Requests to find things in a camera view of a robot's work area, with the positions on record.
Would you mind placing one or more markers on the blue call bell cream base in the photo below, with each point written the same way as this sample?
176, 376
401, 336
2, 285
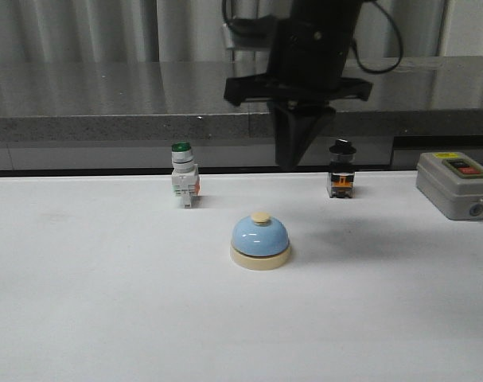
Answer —
260, 242

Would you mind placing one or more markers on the grey pleated curtain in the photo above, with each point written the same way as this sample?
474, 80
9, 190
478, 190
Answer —
141, 31

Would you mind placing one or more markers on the green pilot light switch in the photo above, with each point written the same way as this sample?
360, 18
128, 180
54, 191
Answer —
185, 176

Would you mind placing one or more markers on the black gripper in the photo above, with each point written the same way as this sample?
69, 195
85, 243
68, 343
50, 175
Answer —
307, 55

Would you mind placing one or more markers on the grey granite counter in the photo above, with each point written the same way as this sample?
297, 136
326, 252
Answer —
118, 118

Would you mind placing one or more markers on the grey push button box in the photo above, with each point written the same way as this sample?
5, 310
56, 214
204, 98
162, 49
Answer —
453, 182

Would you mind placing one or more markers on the black selector switch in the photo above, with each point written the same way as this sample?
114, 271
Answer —
341, 170

